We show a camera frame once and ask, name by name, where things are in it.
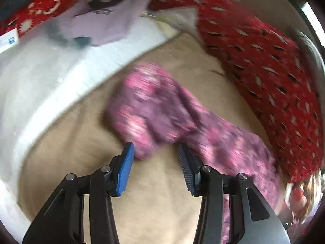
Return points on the beige fleece blanket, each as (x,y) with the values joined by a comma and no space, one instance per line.
(157,208)

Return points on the red star print cloth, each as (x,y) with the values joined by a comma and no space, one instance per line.
(50,0)

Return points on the red penguin print blanket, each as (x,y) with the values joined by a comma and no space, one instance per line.
(266,63)

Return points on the white paper label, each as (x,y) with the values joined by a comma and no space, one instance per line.
(9,40)

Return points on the grey white cloth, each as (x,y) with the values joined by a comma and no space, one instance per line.
(177,17)

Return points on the lavender printed shirt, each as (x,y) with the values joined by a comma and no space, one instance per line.
(106,22)

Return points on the window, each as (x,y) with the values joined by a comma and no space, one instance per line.
(311,12)

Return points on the colourful clutter pile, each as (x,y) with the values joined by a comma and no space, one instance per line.
(302,198)

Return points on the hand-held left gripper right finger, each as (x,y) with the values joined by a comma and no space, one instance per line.
(184,168)

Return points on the purple floral pants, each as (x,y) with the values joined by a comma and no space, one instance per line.
(152,106)

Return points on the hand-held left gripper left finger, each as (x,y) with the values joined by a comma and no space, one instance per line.
(125,168)

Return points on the white duvet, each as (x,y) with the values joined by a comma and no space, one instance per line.
(38,81)

